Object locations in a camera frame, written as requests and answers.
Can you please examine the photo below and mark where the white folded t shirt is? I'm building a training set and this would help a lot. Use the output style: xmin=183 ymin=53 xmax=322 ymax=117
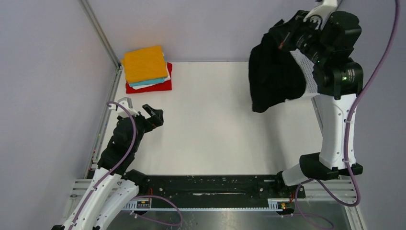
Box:
xmin=131 ymin=74 xmax=171 ymax=91

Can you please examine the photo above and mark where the slotted cable duct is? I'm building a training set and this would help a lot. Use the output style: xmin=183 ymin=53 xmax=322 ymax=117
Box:
xmin=122 ymin=199 xmax=295 ymax=212

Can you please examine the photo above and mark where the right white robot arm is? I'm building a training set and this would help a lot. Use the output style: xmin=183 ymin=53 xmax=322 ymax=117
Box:
xmin=270 ymin=10 xmax=363 ymax=197

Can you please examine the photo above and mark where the aluminium frame rail left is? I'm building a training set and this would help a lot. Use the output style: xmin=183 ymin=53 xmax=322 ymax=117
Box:
xmin=79 ymin=0 xmax=121 ymax=179

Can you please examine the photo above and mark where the orange folded t shirt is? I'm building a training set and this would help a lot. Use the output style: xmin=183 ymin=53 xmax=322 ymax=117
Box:
xmin=122 ymin=46 xmax=168 ymax=83

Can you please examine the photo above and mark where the teal folded t shirt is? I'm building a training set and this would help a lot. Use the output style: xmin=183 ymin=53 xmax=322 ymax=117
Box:
xmin=128 ymin=76 xmax=169 ymax=88

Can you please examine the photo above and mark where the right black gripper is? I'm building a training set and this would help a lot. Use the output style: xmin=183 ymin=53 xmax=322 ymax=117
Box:
xmin=270 ymin=9 xmax=330 ymax=64

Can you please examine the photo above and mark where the red folded t shirt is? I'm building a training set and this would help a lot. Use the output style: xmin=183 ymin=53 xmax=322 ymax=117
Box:
xmin=125 ymin=62 xmax=172 ymax=94

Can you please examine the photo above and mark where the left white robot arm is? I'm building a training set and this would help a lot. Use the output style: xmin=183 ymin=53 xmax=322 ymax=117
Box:
xmin=52 ymin=102 xmax=164 ymax=230

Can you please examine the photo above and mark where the white plastic basket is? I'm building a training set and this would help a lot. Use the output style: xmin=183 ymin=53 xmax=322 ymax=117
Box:
xmin=290 ymin=49 xmax=318 ymax=100

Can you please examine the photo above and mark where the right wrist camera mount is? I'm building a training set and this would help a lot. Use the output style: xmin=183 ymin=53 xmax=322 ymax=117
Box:
xmin=303 ymin=0 xmax=338 ymax=22

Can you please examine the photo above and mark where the black t shirt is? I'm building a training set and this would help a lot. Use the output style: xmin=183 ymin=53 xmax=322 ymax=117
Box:
xmin=248 ymin=20 xmax=306 ymax=113

